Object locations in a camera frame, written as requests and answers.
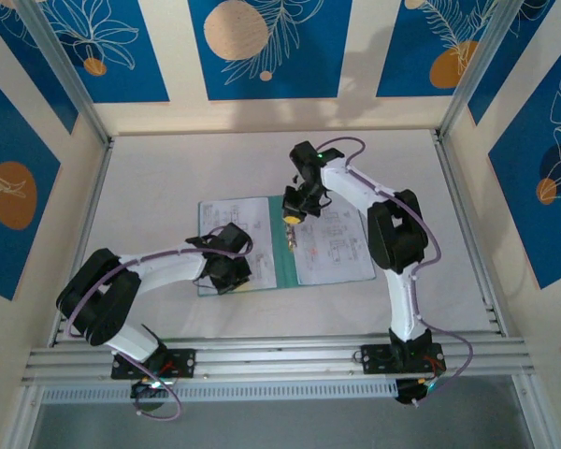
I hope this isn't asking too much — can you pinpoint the green ring binder folder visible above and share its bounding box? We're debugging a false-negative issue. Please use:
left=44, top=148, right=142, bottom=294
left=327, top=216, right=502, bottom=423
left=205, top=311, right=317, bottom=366
left=195, top=194, right=379, bottom=298

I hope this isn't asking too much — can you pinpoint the aluminium frame post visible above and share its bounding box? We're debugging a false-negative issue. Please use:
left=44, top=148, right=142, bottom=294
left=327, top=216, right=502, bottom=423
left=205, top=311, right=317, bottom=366
left=13, top=0, right=113, bottom=144
left=437, top=0, right=520, bottom=141

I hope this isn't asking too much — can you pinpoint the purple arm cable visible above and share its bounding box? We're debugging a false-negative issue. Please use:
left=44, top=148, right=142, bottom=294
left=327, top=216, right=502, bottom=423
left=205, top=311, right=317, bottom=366
left=317, top=136, right=474, bottom=392
left=65, top=223, right=256, bottom=420

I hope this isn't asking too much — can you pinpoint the white technical drawing sheet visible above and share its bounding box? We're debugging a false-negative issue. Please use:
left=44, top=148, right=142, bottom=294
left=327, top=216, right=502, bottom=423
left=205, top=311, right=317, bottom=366
left=293, top=205, right=377, bottom=286
left=199, top=196, right=278, bottom=290

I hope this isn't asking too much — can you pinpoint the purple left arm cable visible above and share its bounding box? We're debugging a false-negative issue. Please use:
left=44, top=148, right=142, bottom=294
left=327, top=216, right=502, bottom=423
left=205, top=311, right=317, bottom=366
left=65, top=223, right=256, bottom=420

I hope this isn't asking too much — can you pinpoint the aluminium table side rail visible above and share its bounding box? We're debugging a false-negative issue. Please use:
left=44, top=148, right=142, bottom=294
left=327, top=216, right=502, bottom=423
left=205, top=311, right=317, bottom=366
left=49, top=135, right=116, bottom=347
left=431, top=130, right=510, bottom=338

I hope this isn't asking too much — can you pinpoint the aluminium cross rail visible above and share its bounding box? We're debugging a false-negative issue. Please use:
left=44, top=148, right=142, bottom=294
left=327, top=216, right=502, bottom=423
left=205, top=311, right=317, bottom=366
left=21, top=332, right=537, bottom=385

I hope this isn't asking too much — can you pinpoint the blue floral wall panel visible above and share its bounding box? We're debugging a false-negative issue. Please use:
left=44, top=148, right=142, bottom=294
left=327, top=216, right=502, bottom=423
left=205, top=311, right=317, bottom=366
left=32, top=0, right=170, bottom=105
left=0, top=0, right=79, bottom=136
left=0, top=67, right=63, bottom=301
left=188, top=0, right=355, bottom=101
left=376, top=0, right=502, bottom=99
left=467, top=0, right=561, bottom=126
left=488, top=46, right=561, bottom=290

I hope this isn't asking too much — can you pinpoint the aluminium frame leg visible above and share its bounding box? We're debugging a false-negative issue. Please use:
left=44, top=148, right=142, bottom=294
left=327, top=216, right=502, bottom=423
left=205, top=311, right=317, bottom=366
left=2, top=383, right=46, bottom=449
left=511, top=373, right=560, bottom=449

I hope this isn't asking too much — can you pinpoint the grey slotted cable duct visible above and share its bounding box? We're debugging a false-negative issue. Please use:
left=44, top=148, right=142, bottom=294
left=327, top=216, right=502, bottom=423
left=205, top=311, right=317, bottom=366
left=39, top=377, right=399, bottom=406

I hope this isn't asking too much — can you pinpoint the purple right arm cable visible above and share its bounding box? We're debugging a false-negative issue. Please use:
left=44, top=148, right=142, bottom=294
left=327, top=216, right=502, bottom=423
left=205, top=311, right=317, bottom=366
left=317, top=136, right=474, bottom=392

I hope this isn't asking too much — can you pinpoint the black base electronics module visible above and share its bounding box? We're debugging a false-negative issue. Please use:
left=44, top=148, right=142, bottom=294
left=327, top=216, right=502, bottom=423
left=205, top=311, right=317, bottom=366
left=395, top=377, right=439, bottom=409
left=129, top=377, right=175, bottom=413

